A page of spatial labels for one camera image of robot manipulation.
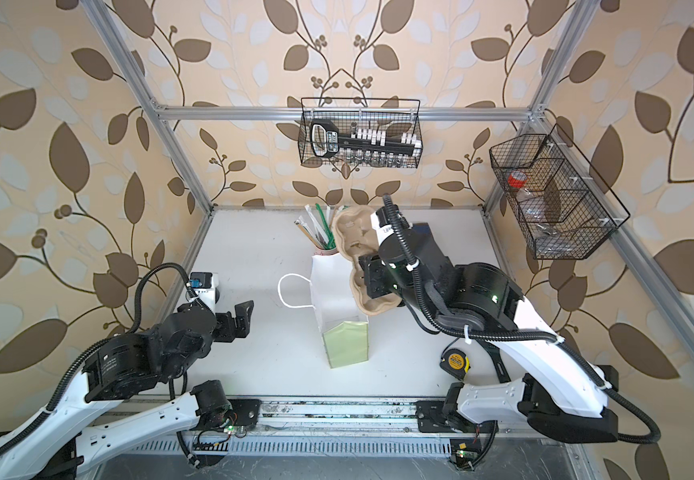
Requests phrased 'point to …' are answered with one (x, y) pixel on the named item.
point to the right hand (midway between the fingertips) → (367, 262)
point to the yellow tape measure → (455, 362)
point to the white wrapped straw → (320, 233)
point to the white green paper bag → (343, 322)
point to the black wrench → (502, 375)
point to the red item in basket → (517, 179)
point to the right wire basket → (567, 210)
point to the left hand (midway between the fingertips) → (239, 305)
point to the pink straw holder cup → (323, 252)
